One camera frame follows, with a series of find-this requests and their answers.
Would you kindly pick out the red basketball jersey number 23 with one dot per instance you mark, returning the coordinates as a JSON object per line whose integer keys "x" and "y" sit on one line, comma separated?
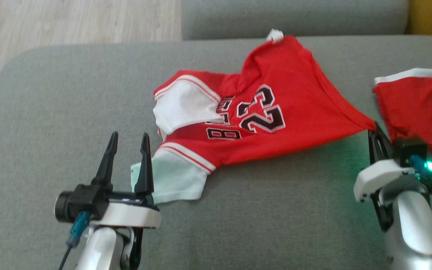
{"x": 276, "y": 112}

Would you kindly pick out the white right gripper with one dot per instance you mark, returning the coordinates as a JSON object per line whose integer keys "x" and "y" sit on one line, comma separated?
{"x": 377, "y": 178}

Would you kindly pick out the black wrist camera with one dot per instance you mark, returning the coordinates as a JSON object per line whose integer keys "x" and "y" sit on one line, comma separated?
{"x": 411, "y": 150}
{"x": 79, "y": 202}

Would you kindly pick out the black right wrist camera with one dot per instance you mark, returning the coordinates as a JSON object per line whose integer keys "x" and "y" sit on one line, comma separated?
{"x": 411, "y": 150}

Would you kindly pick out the grey sofa seat cushion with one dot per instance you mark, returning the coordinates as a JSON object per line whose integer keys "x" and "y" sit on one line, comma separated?
{"x": 294, "y": 17}

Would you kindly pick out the wide grey sofa seat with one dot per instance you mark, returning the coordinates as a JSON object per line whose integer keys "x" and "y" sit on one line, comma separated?
{"x": 51, "y": 112}

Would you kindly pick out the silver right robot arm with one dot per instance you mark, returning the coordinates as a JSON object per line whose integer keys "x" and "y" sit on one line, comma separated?
{"x": 414, "y": 225}

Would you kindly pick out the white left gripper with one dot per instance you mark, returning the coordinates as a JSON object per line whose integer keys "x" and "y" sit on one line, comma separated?
{"x": 133, "y": 213}

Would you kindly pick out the red shorts with white stripe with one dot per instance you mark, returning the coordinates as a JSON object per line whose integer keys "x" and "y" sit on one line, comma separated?
{"x": 422, "y": 108}

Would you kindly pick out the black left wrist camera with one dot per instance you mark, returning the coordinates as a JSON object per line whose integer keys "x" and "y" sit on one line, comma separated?
{"x": 79, "y": 202}

